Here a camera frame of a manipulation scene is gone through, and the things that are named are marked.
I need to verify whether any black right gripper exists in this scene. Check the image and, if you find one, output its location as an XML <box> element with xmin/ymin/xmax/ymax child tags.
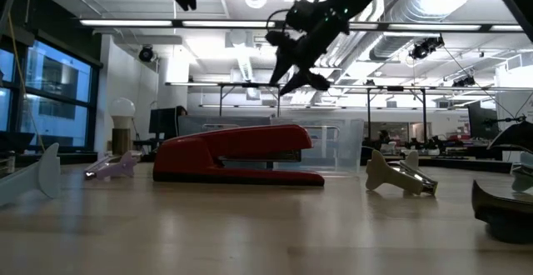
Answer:
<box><xmin>265</xmin><ymin>0</ymin><xmax>351</xmax><ymax>98</ymax></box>

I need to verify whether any beige staple remover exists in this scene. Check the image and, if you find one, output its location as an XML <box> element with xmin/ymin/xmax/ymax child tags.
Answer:
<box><xmin>365</xmin><ymin>148</ymin><xmax>439</xmax><ymax>197</ymax></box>

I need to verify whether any light blue staple remover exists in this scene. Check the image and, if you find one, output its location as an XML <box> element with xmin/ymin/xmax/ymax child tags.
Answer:
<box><xmin>0</xmin><ymin>142</ymin><xmax>62</xmax><ymax>208</ymax></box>

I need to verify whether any red stapler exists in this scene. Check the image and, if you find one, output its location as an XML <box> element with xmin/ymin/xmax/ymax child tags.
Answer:
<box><xmin>152</xmin><ymin>123</ymin><xmax>326</xmax><ymax>188</ymax></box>

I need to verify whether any lilac staple remover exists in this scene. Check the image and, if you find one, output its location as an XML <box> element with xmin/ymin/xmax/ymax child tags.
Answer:
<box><xmin>82</xmin><ymin>149</ymin><xmax>139</xmax><ymax>182</ymax></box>

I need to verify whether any black staple remover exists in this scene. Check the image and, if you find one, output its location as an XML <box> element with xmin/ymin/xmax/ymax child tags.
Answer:
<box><xmin>471</xmin><ymin>120</ymin><xmax>533</xmax><ymax>245</ymax></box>

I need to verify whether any overhead light bar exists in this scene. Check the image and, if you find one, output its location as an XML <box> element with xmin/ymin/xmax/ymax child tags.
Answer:
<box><xmin>77</xmin><ymin>17</ymin><xmax>533</xmax><ymax>34</ymax></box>

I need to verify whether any black ceiling spotlight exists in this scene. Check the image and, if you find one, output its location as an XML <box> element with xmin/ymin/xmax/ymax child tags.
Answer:
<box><xmin>138</xmin><ymin>44</ymin><xmax>156</xmax><ymax>63</ymax></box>
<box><xmin>407</xmin><ymin>35</ymin><xmax>446</xmax><ymax>62</ymax></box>

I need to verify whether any grey translucent plastic bin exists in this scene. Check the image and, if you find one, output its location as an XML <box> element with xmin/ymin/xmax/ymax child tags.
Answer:
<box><xmin>177</xmin><ymin>115</ymin><xmax>272</xmax><ymax>134</ymax></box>

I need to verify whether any clear plastic bin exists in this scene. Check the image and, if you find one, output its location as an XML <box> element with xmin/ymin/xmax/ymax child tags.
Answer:
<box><xmin>270</xmin><ymin>118</ymin><xmax>366</xmax><ymax>175</ymax></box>

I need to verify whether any black monitor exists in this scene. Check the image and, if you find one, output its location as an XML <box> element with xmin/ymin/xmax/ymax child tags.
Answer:
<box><xmin>148</xmin><ymin>107</ymin><xmax>183</xmax><ymax>134</ymax></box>
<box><xmin>466</xmin><ymin>101</ymin><xmax>501</xmax><ymax>141</ymax></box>

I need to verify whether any white bulb brass lamp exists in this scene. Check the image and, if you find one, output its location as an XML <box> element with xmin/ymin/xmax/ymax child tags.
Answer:
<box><xmin>107</xmin><ymin>97</ymin><xmax>137</xmax><ymax>156</ymax></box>

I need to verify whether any black background workstation frame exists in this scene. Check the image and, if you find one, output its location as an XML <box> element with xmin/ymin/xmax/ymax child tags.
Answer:
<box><xmin>165</xmin><ymin>81</ymin><xmax>499</xmax><ymax>143</ymax></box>

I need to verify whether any silver ventilation duct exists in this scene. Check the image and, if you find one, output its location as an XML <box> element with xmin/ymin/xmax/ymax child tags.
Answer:
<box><xmin>368</xmin><ymin>0</ymin><xmax>496</xmax><ymax>62</ymax></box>

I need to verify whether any yellow cable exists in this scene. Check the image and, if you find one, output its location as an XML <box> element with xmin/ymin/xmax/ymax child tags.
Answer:
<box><xmin>6</xmin><ymin>12</ymin><xmax>46</xmax><ymax>152</ymax></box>

